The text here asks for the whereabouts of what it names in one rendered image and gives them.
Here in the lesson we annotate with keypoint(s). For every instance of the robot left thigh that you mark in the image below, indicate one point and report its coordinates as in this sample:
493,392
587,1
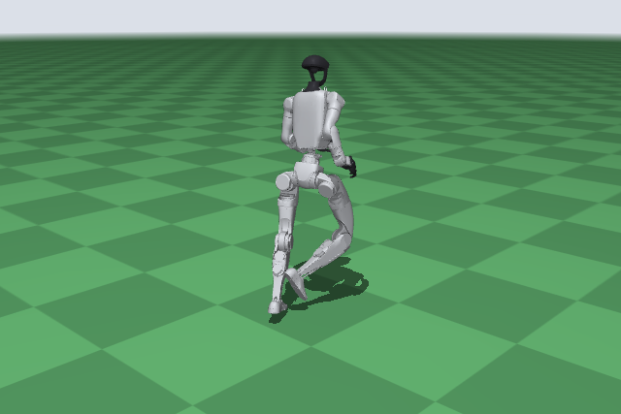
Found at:
287,203

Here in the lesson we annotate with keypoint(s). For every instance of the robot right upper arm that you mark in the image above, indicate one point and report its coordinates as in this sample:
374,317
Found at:
335,104

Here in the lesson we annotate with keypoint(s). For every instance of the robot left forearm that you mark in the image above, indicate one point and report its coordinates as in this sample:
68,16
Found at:
294,146

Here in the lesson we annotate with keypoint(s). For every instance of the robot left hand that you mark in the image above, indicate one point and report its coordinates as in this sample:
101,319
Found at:
323,150

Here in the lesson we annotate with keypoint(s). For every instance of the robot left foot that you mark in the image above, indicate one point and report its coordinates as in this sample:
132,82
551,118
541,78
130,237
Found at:
276,307

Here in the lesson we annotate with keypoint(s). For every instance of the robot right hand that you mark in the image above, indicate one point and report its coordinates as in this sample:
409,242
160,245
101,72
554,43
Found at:
351,168

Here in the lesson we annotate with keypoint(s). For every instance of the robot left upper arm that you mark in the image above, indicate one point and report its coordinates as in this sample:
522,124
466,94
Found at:
287,122

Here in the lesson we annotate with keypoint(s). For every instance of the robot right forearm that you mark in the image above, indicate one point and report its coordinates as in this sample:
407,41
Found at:
335,146

